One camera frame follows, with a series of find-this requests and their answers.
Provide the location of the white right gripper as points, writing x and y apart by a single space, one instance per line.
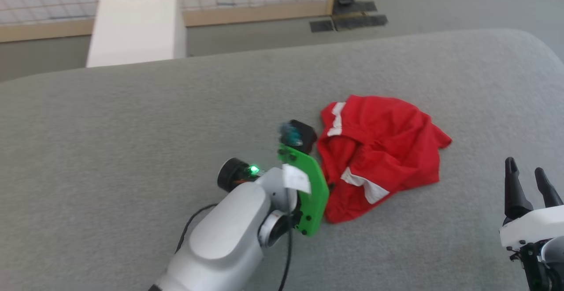
535 227

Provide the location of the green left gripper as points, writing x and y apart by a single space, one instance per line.
313 189

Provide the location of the red basketball shorts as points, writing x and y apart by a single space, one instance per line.
387 150

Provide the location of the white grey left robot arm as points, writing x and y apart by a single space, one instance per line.
229 233

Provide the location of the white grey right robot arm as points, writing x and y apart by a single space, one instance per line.
553 260

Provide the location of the small black floor mat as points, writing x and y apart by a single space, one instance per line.
321 26

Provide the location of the long black floor mat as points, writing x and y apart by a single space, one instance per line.
361 21

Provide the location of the white cabinet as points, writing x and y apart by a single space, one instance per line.
136 29

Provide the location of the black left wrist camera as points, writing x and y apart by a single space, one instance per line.
304 134

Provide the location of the wooden frame net fence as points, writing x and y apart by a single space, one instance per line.
246 14

